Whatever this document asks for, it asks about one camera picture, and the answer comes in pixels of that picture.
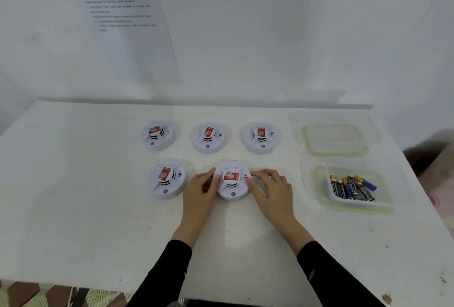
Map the pink dotted pillow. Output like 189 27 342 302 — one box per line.
418 142 454 237

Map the patterned mat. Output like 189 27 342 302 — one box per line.
0 279 185 307

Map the person's right forearm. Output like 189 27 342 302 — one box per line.
292 239 387 307

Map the person's left forearm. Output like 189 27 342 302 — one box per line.
127 237 194 307

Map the heap of dark batteries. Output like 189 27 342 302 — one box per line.
329 174 378 202

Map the clear plastic container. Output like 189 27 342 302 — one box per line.
288 111 381 158
313 164 395 215

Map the black table leg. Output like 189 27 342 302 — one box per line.
72 287 90 307

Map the person's right hand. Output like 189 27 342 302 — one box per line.
245 168 315 257

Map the person's left hand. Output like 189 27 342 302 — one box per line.
171 167 222 250

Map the white round smoke detector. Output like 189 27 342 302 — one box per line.
212 161 253 202
190 122 228 155
140 120 176 152
242 122 281 155
147 158 188 200

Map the white paper with text lines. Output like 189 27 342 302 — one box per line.
59 0 182 84

